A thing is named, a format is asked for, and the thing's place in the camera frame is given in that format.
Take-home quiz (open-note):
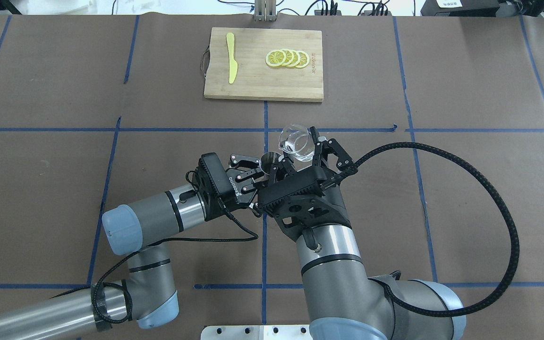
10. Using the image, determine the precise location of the black braided cable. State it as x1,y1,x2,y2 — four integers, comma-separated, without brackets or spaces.
336,143,520,318

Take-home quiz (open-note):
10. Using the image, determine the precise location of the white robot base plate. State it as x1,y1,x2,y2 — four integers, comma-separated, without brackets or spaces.
200,324,313,340

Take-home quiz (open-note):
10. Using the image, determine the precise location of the lemon slice leftmost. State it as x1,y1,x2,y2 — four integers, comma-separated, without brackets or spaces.
265,49,287,68

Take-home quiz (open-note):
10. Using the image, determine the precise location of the brown paper table cover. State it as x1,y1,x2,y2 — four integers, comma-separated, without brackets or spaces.
0,13,544,340

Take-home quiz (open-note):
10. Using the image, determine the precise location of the steel double jigger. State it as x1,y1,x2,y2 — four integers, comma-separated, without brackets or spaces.
260,152,283,182

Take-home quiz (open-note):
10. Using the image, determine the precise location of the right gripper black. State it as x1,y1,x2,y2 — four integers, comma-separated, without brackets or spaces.
257,126,358,240

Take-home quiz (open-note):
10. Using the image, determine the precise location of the bamboo cutting board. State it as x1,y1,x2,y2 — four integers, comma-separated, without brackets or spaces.
204,26,324,102

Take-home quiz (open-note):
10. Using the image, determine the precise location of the lemon slice rightmost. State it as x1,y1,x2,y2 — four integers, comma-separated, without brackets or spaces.
294,51,310,69

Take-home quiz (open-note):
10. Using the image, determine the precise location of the clear glass measuring cup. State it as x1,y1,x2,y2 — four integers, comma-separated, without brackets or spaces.
278,123,319,163

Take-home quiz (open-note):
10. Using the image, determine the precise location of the aluminium frame post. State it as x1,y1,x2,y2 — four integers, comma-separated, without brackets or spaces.
253,0,278,22

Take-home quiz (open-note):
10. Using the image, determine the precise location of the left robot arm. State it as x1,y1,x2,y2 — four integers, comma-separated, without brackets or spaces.
0,153,264,340

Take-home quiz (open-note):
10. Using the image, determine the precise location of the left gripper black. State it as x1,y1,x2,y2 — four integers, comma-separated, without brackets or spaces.
225,153,268,211

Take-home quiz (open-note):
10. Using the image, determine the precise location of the yellow plastic knife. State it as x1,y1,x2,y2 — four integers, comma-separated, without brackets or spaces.
225,32,239,85

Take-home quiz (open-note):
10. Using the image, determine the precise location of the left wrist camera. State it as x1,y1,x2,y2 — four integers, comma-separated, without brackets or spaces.
198,153,236,205

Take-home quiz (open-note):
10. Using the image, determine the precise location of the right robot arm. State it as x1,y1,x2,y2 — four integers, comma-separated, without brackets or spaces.
257,124,467,340

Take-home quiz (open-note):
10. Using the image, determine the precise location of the lemon slice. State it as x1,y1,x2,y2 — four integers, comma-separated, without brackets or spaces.
294,51,310,69
281,48,296,67
265,49,287,68
286,50,301,68

